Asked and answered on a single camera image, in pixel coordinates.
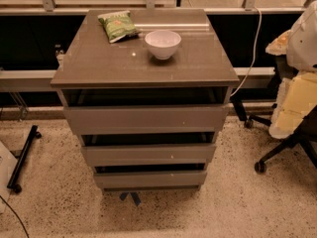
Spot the grey bottom drawer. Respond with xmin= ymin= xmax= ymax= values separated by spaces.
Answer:
xmin=94 ymin=171 xmax=207 ymax=189

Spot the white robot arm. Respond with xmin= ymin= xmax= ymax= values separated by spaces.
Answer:
xmin=265 ymin=1 xmax=317 ymax=139

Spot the green chip bag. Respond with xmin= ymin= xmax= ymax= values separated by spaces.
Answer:
xmin=97 ymin=10 xmax=140 ymax=44

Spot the blue tape cross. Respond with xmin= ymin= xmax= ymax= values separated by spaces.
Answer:
xmin=119 ymin=191 xmax=142 ymax=207

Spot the grey top drawer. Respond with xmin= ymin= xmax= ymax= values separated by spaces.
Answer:
xmin=63 ymin=105 xmax=228 ymax=135

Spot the black floor cable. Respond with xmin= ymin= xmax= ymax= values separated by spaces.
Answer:
xmin=0 ymin=195 xmax=30 ymax=238

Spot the grey drawer cabinet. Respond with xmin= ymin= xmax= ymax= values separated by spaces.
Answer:
xmin=51 ymin=9 xmax=239 ymax=191

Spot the grey drawer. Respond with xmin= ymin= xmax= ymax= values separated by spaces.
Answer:
xmin=63 ymin=105 xmax=228 ymax=135
xmin=81 ymin=144 xmax=216 ymax=167
xmin=94 ymin=171 xmax=207 ymax=189

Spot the white ceramic bowl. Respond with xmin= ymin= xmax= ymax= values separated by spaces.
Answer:
xmin=145 ymin=30 xmax=181 ymax=60

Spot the white cable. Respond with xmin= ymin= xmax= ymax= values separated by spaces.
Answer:
xmin=230 ymin=7 xmax=263 ymax=98

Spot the black wheeled stand base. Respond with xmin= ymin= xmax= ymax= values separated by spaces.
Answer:
xmin=7 ymin=125 xmax=42 ymax=193

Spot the black office chair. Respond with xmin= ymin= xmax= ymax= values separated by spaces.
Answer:
xmin=231 ymin=56 xmax=317 ymax=174

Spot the white board at left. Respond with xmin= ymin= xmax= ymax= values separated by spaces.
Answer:
xmin=0 ymin=142 xmax=17 ymax=213

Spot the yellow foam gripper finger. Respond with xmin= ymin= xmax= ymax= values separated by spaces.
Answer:
xmin=268 ymin=72 xmax=317 ymax=139

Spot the grey middle drawer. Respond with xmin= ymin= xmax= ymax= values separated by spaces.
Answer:
xmin=81 ymin=144 xmax=216 ymax=167

